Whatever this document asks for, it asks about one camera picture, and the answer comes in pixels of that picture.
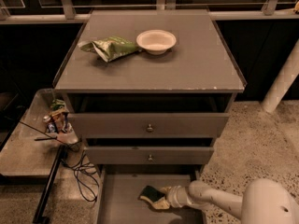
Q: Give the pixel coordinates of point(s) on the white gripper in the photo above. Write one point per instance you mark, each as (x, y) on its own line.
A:
(173, 196)

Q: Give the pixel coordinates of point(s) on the green and yellow sponge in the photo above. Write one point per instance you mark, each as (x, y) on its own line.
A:
(151, 195)

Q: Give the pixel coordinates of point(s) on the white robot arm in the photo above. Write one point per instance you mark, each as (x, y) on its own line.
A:
(263, 202)

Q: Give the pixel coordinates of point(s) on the grey bottom drawer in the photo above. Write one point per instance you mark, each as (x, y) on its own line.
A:
(121, 186)

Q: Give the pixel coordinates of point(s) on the grey drawer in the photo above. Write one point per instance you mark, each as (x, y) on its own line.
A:
(121, 186)
(149, 151)
(148, 115)

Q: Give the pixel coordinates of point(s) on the grey middle drawer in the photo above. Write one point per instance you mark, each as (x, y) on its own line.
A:
(149, 151)

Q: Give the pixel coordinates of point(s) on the grey drawer cabinet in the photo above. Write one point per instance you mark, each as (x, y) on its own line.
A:
(198, 64)

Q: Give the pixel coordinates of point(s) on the grey top drawer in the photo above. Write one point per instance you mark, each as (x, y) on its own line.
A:
(148, 115)

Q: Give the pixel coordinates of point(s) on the black pole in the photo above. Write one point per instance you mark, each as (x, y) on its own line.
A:
(38, 217)

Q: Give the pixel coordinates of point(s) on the snack packets in bin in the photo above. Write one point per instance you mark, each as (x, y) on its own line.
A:
(57, 119)

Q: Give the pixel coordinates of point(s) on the white paper bowl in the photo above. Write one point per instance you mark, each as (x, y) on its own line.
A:
(156, 42)

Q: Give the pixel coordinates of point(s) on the green chip bag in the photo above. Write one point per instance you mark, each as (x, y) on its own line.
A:
(111, 48)

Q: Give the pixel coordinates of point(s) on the metal railing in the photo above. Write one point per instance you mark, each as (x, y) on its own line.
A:
(74, 11)

